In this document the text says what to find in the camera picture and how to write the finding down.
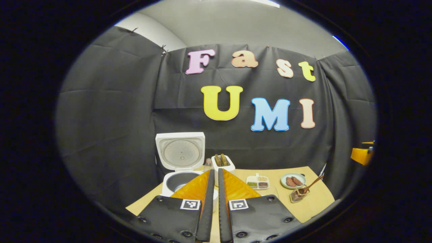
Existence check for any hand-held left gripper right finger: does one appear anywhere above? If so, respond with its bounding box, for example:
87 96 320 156
218 168 302 243

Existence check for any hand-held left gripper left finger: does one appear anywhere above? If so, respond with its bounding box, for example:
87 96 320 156
127 169 215 243

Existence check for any brown wooden spoon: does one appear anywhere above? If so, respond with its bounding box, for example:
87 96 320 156
297 175 324 195

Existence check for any white rice cooker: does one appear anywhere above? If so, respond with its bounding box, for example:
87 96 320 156
155 132 219 211

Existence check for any metal wire chopstick holder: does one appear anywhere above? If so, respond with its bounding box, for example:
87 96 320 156
290 187 309 203

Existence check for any white toaster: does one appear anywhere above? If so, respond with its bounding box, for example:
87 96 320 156
211 154 236 186

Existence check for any white divided grain dish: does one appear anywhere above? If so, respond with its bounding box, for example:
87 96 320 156
246 173 270 190

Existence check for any pale green plate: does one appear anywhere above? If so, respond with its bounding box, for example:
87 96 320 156
281 173 306 189

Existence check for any black backdrop cloth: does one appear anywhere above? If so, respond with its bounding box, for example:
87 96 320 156
56 25 378 216

